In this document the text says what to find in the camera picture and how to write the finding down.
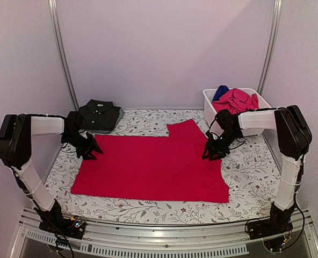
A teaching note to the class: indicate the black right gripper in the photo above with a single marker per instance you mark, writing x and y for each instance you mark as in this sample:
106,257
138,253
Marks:
213,149

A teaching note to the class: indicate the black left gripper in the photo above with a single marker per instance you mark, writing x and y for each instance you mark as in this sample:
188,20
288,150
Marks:
92,145

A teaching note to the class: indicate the magenta t-shirt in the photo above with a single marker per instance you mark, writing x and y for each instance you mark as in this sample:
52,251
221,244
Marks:
167,168

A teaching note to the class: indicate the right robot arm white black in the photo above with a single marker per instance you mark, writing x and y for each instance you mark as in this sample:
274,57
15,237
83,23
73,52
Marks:
293,139

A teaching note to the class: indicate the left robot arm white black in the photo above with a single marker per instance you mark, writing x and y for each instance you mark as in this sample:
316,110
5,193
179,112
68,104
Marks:
16,133

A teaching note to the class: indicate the white plastic laundry bin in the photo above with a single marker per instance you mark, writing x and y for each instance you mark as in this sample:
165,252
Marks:
210,113

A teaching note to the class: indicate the black pinstriped folded shirt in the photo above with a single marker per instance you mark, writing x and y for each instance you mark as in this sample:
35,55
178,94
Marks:
97,115

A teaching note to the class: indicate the grey folded garment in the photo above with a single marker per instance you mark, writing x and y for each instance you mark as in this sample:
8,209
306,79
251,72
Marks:
121,114

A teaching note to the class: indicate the pink garment in bin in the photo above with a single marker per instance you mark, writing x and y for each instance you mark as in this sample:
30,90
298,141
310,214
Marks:
236,101

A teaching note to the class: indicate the blue garment in bin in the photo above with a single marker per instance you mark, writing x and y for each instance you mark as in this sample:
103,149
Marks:
221,90

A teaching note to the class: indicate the aluminium front rail base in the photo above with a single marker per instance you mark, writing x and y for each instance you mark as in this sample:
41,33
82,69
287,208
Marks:
115,239

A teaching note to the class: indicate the aluminium frame post left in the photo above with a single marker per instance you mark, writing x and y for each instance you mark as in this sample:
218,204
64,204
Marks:
54,16

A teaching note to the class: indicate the aluminium frame post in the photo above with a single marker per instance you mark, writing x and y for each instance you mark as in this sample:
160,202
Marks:
54,16
271,44

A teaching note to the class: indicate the aluminium frame post right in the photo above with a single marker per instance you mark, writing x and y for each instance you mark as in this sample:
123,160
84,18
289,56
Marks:
271,44

